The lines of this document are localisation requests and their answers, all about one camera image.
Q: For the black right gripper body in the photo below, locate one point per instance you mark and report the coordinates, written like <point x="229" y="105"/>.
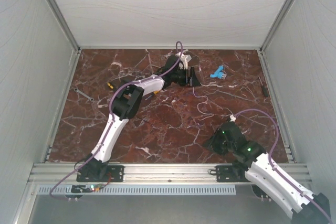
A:
<point x="219" y="144"/>

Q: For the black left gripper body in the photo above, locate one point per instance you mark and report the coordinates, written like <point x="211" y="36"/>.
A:
<point x="181" y="77"/>

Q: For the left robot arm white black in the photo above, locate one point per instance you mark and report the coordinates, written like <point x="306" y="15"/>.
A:
<point x="125" y="104"/>

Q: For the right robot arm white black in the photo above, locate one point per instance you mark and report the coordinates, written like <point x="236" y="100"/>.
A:
<point x="256" y="165"/>

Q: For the blue plastic connector piece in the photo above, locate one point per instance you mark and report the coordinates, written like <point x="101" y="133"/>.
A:
<point x="219" y="73"/>

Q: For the dark screwdriver right edge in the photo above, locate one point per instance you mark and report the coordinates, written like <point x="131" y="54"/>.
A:
<point x="263" y="88"/>

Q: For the small grey wrench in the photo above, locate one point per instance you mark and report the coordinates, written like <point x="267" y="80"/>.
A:
<point x="83" y="94"/>

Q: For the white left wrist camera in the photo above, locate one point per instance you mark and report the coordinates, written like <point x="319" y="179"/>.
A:
<point x="184" y="60"/>

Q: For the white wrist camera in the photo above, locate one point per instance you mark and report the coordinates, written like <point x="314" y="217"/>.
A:
<point x="184" y="60"/>
<point x="232" y="118"/>

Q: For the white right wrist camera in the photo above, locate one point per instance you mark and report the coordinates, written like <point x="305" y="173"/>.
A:
<point x="232" y="118"/>

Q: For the orange handled screwdriver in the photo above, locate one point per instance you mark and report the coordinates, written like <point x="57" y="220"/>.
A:
<point x="152" y="94"/>

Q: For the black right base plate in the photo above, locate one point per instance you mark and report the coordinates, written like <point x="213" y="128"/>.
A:
<point x="226" y="174"/>

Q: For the aluminium corner post left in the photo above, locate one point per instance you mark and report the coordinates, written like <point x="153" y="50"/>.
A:
<point x="62" y="22"/>

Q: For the aluminium corner post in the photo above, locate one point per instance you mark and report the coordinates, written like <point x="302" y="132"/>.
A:
<point x="62" y="22"/>
<point x="276" y="24"/>

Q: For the aluminium corner post right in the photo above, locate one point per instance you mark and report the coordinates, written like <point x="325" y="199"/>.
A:
<point x="276" y="24"/>

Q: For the aluminium front rail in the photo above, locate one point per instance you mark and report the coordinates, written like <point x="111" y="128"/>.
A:
<point x="134" y="173"/>

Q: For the grey slotted cable duct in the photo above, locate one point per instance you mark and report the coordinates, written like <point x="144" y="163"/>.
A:
<point x="146" y="190"/>

